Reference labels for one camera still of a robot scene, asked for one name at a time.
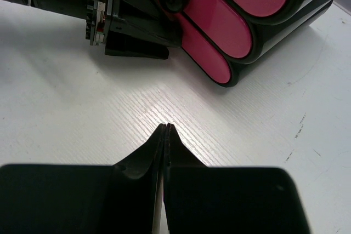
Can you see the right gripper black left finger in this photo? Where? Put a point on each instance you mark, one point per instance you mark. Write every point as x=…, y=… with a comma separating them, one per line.
x=53, y=198

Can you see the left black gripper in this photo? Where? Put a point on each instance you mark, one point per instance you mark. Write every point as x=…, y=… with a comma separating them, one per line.
x=128, y=28

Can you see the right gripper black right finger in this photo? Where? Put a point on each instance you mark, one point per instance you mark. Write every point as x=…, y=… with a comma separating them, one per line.
x=202, y=199

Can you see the black drawer cabinet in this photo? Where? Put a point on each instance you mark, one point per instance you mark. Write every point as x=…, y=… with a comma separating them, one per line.
x=268, y=31

